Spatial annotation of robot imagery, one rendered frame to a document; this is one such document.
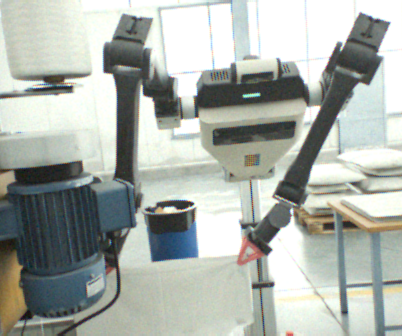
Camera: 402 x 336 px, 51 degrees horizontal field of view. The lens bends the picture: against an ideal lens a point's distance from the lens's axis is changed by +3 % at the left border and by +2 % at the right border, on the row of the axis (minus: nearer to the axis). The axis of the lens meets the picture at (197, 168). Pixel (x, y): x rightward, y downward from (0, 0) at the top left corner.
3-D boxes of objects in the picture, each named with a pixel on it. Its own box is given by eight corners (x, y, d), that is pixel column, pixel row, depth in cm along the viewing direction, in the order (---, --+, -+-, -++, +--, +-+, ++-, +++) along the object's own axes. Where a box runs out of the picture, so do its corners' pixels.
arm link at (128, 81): (155, 46, 96) (110, 39, 97) (149, 51, 91) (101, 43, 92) (147, 203, 116) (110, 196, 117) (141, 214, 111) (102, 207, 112)
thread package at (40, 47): (101, 81, 99) (90, 4, 97) (84, 75, 83) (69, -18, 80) (29, 87, 99) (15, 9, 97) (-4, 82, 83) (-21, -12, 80)
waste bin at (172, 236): (204, 265, 384) (197, 196, 374) (207, 289, 333) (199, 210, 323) (152, 271, 383) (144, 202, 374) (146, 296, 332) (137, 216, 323)
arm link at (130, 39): (158, 5, 93) (114, -1, 94) (146, 64, 91) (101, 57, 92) (179, 82, 137) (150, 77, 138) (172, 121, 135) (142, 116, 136)
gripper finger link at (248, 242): (230, 260, 114) (251, 234, 113) (227, 251, 121) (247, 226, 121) (249, 275, 115) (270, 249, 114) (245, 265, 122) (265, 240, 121)
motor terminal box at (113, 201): (126, 228, 92) (120, 177, 90) (140, 239, 83) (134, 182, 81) (88, 237, 89) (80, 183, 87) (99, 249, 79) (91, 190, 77)
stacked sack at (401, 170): (388, 167, 506) (387, 156, 505) (419, 176, 441) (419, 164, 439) (351, 171, 506) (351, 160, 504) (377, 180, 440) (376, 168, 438)
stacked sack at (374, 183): (405, 180, 478) (405, 169, 476) (430, 187, 436) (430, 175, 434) (348, 187, 471) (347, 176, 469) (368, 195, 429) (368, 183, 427)
